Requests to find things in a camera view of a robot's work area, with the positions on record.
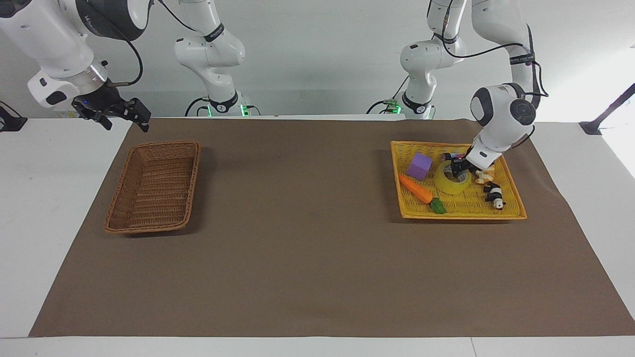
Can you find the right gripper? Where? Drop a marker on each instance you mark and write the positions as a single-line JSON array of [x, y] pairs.
[[101, 99]]

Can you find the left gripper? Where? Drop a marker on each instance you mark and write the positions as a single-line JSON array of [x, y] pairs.
[[465, 163]]

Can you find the yellow tape roll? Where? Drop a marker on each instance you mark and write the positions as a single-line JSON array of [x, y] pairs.
[[449, 187]]

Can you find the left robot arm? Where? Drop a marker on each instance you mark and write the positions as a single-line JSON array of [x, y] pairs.
[[496, 131]]

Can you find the yellow woven basket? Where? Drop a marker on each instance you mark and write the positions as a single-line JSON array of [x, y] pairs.
[[466, 206]]

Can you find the brown wicker basket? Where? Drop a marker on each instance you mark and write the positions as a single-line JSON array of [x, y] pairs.
[[154, 193]]

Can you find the purple cube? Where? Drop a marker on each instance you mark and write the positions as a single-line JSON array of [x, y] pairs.
[[419, 167]]

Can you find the crumpled beige toy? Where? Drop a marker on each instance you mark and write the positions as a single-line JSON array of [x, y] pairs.
[[487, 174]]

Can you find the orange toy carrot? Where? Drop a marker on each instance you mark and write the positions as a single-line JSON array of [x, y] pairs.
[[415, 191]]

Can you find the black and white toy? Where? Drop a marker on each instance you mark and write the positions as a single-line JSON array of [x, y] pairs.
[[494, 194]]

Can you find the black stand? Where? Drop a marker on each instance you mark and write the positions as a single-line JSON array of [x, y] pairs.
[[607, 111], [10, 121]]

